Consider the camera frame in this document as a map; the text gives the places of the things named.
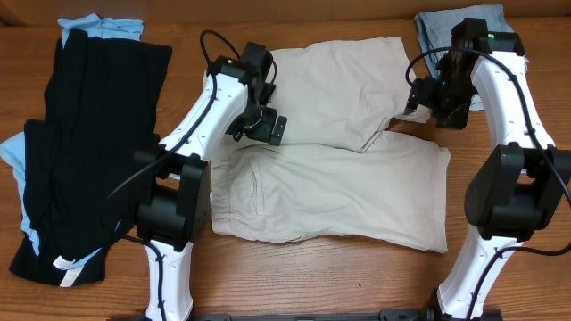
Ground light blue garment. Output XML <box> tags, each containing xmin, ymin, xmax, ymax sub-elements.
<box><xmin>1</xmin><ymin>13</ymin><xmax>144</xmax><ymax>287</ymax></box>

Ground beige khaki shorts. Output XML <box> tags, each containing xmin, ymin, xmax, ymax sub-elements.
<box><xmin>212</xmin><ymin>37</ymin><xmax>451</xmax><ymax>252</ymax></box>

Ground folded light blue jeans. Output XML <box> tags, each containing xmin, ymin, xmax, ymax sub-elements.
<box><xmin>413</xmin><ymin>4</ymin><xmax>517</xmax><ymax>111</ymax></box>

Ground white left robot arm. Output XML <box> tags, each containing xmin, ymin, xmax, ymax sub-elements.
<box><xmin>133</xmin><ymin>52</ymin><xmax>287</xmax><ymax>320</ymax></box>

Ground black garment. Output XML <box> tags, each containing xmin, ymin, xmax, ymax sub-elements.
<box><xmin>10</xmin><ymin>29</ymin><xmax>172</xmax><ymax>287</ymax></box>

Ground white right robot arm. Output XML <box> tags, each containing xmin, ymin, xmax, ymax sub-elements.
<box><xmin>379</xmin><ymin>19</ymin><xmax>570</xmax><ymax>320</ymax></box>

